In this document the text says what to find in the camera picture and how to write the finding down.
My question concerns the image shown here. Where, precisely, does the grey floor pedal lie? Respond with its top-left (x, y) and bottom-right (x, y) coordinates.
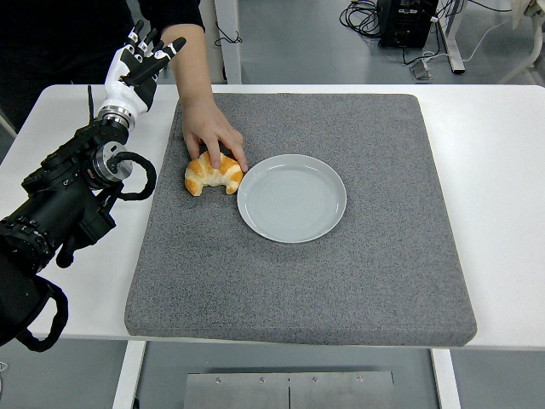
top-left (409, 59), bottom-right (434, 82)

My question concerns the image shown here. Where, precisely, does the white floor cable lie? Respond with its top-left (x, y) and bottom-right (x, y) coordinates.
top-left (423, 16), bottom-right (514, 65)

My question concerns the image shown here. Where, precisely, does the white table leg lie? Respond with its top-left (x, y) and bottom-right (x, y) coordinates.
top-left (112, 340), bottom-right (146, 409)
top-left (430, 349), bottom-right (462, 409)

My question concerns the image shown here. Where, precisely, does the person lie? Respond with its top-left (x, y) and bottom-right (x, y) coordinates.
top-left (0, 0), bottom-right (206, 134)

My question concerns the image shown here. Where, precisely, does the person's hand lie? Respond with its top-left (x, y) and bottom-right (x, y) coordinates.
top-left (181, 100), bottom-right (249, 173)

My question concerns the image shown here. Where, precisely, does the black cable bundle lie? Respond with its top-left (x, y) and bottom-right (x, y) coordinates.
top-left (339, 0), bottom-right (382, 38)

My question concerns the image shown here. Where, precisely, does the white curved tube frame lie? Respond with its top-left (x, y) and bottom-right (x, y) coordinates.
top-left (496, 16), bottom-right (545, 85)

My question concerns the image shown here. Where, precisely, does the grey round plate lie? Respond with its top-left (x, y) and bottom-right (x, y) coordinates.
top-left (236, 153), bottom-right (347, 245)

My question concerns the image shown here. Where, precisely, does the golden croissant bread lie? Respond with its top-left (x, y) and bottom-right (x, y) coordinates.
top-left (184, 151), bottom-right (244, 197)

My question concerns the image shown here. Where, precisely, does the white desk leg with foot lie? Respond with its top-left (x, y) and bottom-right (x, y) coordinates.
top-left (436, 0), bottom-right (466, 76)

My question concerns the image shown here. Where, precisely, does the black equipment box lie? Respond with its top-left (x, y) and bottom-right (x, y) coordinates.
top-left (377, 0), bottom-right (439, 49)

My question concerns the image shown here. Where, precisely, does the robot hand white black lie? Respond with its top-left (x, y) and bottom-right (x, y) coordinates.
top-left (98, 20), bottom-right (187, 118)

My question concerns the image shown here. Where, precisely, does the thin black looped cable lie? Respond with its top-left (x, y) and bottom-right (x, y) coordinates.
top-left (214, 20), bottom-right (244, 47)

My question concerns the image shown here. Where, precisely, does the beige cloth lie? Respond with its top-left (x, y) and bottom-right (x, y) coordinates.
top-left (510, 0), bottom-right (545, 30)

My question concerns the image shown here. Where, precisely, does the grey felt mat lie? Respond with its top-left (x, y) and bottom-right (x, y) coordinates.
top-left (123, 92), bottom-right (478, 349)

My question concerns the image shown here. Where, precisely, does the grey metal plate with screws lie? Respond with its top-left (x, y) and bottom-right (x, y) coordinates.
top-left (183, 371), bottom-right (397, 409)

